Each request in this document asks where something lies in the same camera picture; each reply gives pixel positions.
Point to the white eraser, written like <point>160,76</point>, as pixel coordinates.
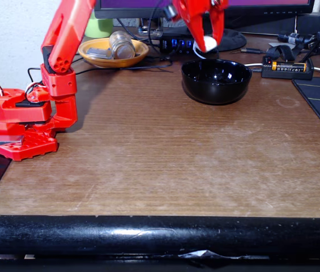
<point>210,44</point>

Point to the black USB hub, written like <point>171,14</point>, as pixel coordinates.
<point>168,44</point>

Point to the black Iiyama monitor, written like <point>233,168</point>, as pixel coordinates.
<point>261,8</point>

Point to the black bowl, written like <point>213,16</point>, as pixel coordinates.
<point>205,88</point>

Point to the clear glass jar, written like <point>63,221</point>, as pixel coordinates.
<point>123,46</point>

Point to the black flashlight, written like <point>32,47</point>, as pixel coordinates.
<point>294,38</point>

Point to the yellow black battery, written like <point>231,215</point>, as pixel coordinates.
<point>288,66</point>

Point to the black battery charger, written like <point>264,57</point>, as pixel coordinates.
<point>287,74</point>

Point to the yellow dish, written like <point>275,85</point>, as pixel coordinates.
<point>114,63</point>

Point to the bottle with green sleeve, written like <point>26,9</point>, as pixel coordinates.
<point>100,28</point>

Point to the silver foil packet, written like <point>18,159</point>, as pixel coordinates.
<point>98,53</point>

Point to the metal clamp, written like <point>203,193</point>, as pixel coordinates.
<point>1,140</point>

